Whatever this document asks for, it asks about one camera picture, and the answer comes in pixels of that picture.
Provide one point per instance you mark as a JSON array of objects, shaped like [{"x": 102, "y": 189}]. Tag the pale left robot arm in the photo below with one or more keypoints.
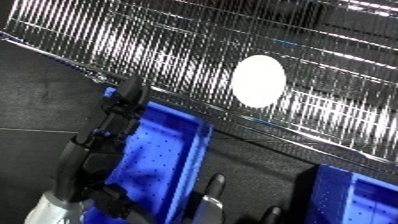
[{"x": 53, "y": 211}]

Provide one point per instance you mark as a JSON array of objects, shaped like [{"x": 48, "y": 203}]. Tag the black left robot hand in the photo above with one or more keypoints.
[{"x": 74, "y": 166}]

